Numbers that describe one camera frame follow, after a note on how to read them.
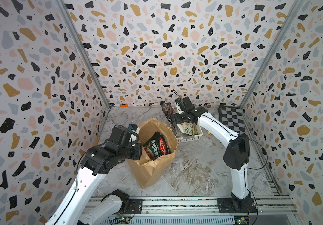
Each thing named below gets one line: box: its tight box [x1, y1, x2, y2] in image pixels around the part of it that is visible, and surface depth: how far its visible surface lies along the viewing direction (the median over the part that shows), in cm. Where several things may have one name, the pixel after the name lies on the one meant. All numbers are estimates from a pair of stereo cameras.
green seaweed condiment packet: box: [176, 121, 199, 136], surface depth 93 cm
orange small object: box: [119, 102, 129, 108], surface depth 126 cm
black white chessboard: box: [218, 104, 247, 135], surface depth 112 cm
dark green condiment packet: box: [143, 131, 171, 161], surface depth 81 cm
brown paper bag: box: [127, 117, 178, 189], surface depth 68 cm
